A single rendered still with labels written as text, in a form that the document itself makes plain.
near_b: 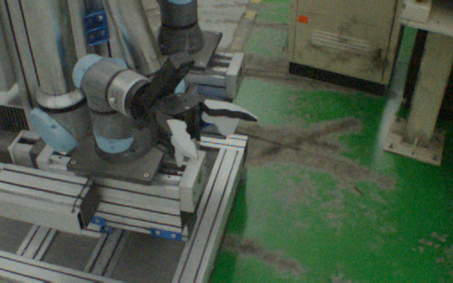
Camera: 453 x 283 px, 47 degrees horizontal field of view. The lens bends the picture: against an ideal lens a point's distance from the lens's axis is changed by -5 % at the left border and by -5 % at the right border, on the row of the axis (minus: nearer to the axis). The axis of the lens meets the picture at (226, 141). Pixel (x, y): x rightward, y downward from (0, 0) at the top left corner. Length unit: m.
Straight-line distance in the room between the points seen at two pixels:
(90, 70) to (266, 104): 1.77
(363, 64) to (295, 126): 0.49
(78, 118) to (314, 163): 1.43
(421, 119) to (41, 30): 1.80
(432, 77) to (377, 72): 0.49
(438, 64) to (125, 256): 1.43
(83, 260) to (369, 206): 1.14
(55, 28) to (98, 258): 0.91
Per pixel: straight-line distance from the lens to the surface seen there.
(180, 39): 1.66
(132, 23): 1.06
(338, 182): 2.31
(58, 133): 1.14
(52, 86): 1.11
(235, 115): 0.89
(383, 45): 2.68
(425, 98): 2.39
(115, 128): 1.04
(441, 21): 1.87
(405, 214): 2.25
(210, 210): 1.85
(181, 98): 0.90
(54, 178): 1.44
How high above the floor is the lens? 1.60
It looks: 41 degrees down
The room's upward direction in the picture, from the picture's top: straight up
